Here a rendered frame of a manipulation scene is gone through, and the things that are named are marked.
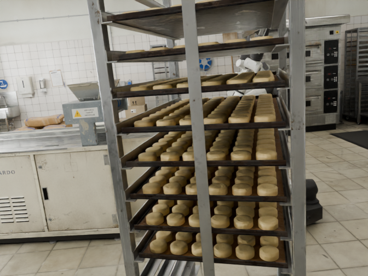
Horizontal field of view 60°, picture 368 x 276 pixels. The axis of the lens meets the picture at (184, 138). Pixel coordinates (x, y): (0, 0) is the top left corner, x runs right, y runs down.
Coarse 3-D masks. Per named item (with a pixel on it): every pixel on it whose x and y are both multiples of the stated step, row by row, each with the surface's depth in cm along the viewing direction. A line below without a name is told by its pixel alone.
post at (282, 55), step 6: (282, 18) 120; (282, 24) 121; (282, 30) 121; (282, 36) 122; (282, 54) 123; (282, 60) 124; (282, 66) 124; (282, 90) 126; (282, 96) 127; (288, 174) 133
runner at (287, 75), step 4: (280, 72) 105; (284, 72) 84; (280, 76) 106; (284, 76) 84; (288, 76) 69; (288, 80) 70; (288, 84) 70; (280, 88) 68; (284, 88) 68; (288, 88) 68
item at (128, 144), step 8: (128, 144) 265; (136, 144) 265; (136, 168) 269; (144, 168) 269; (128, 176) 271; (136, 176) 271; (128, 184) 273; (136, 200) 276; (144, 200) 275; (136, 208) 277
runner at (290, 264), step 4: (288, 244) 90; (288, 248) 88; (288, 252) 86; (288, 256) 84; (288, 260) 83; (288, 264) 81; (292, 264) 77; (284, 268) 79; (288, 268) 79; (292, 268) 77; (284, 272) 78; (288, 272) 78; (292, 272) 77
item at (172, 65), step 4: (164, 0) 129; (168, 0) 129; (164, 4) 130; (168, 4) 129; (168, 40) 133; (172, 40) 132; (168, 44) 133; (172, 44) 133; (168, 64) 135; (172, 64) 135; (176, 64) 137; (172, 68) 135; (176, 68) 137; (172, 72) 135; (176, 72) 136; (172, 76) 136; (176, 76) 136; (172, 96) 138; (176, 96) 137
